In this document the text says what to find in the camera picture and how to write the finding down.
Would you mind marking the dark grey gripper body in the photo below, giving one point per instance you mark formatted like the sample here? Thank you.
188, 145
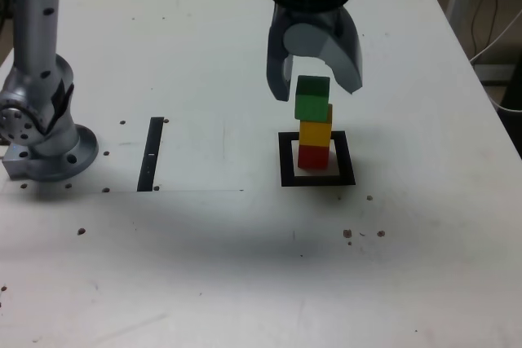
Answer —
310, 18

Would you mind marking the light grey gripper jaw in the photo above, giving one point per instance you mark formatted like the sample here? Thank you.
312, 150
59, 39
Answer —
346, 62

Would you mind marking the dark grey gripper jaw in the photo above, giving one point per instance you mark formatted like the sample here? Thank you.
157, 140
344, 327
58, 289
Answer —
277, 75

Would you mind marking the green cube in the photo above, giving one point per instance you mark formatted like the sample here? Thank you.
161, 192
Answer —
312, 107

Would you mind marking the yellow cube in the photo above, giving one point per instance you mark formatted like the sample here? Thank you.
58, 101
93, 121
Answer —
314, 134

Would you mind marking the red cube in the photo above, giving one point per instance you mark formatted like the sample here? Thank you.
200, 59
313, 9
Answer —
312, 156

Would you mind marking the black tape square outline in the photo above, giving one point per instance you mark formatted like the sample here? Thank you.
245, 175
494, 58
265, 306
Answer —
285, 160

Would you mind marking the black tape strip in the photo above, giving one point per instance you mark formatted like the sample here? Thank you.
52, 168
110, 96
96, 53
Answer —
150, 140

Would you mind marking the grey power strip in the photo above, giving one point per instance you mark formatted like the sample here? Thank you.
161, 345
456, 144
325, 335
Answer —
497, 74

